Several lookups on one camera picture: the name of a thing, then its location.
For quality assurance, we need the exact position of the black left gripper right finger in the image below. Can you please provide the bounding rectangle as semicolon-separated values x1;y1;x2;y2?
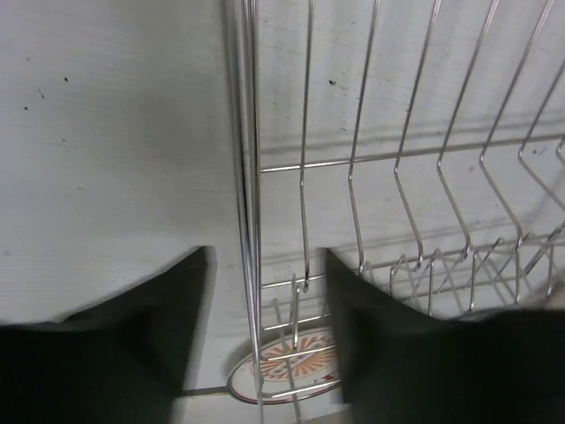
324;250;564;423

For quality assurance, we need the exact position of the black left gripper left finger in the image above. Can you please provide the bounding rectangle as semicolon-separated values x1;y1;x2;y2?
1;246;210;423

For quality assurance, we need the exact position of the plate with orange sunburst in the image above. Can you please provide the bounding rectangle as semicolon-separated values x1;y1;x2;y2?
227;325;345;404

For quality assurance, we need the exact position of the metal wire dish rack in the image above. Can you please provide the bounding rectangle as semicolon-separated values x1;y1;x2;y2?
221;1;564;423

